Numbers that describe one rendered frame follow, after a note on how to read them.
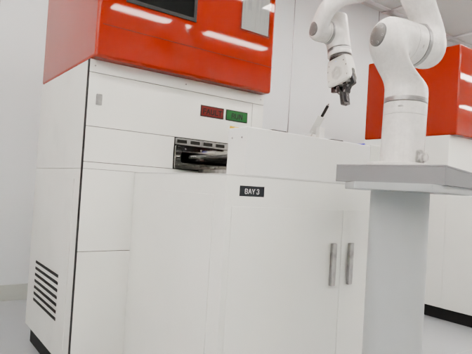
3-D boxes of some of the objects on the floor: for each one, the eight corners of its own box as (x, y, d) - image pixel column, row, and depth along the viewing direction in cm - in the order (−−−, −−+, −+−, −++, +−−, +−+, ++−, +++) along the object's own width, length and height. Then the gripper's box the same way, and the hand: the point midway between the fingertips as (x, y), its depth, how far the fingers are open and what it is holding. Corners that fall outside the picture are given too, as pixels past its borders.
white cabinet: (119, 387, 179) (133, 173, 181) (303, 349, 235) (312, 185, 237) (211, 477, 127) (230, 175, 129) (418, 400, 183) (428, 191, 185)
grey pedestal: (555, 510, 122) (569, 194, 123) (500, 610, 91) (520, 185, 93) (376, 429, 158) (388, 186, 160) (293, 480, 127) (310, 178, 129)
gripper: (363, 49, 164) (369, 99, 160) (331, 66, 176) (336, 112, 172) (349, 44, 160) (355, 95, 156) (317, 62, 171) (322, 109, 168)
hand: (344, 99), depth 164 cm, fingers closed
